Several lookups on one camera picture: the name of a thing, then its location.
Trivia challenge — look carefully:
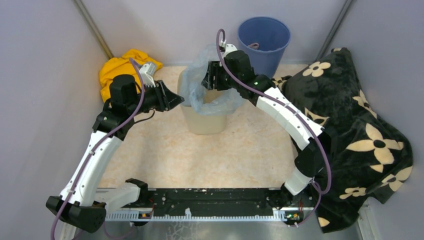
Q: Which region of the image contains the black floral blanket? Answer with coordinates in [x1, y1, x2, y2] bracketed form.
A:
[274, 47, 413, 233]

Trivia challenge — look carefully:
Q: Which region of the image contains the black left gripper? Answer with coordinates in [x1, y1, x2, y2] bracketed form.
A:
[127, 79, 185, 116]

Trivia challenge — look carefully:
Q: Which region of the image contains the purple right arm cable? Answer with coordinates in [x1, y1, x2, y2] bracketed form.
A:
[215, 28, 333, 228]

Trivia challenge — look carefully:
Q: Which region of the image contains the beige plastic trash bin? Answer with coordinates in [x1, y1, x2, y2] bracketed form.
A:
[177, 69, 227, 135]

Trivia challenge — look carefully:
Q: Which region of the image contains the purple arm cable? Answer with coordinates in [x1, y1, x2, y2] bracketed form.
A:
[50, 58, 146, 240]
[215, 28, 333, 228]

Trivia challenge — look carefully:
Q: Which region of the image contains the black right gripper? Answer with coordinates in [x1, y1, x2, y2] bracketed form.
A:
[201, 61, 241, 91]

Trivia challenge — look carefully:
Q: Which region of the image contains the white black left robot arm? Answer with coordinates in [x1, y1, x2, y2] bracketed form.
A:
[46, 74, 184, 235]

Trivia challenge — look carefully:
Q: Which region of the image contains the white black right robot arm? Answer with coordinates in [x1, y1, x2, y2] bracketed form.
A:
[201, 48, 336, 206]

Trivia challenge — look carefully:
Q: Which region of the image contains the yellow crumpled cloth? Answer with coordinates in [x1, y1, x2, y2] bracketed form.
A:
[99, 48, 163, 102]

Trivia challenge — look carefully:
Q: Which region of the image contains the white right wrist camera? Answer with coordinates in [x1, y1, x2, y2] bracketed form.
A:
[218, 40, 238, 58]

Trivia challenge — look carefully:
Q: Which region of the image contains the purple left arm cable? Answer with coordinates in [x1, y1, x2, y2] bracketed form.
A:
[50, 58, 146, 240]

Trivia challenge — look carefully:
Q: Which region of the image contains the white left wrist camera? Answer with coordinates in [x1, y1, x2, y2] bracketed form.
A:
[138, 61, 157, 88]

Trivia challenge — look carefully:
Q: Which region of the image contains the light blue trash bag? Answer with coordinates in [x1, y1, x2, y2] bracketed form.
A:
[178, 43, 244, 116]

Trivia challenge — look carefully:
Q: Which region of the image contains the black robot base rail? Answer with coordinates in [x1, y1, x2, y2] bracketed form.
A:
[68, 187, 315, 227]

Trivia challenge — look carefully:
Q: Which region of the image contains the blue plastic trash bin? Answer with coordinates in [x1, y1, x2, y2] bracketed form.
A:
[237, 16, 291, 78]

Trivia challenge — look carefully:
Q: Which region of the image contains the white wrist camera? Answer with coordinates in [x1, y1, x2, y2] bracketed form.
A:
[218, 40, 238, 58]
[138, 61, 157, 88]

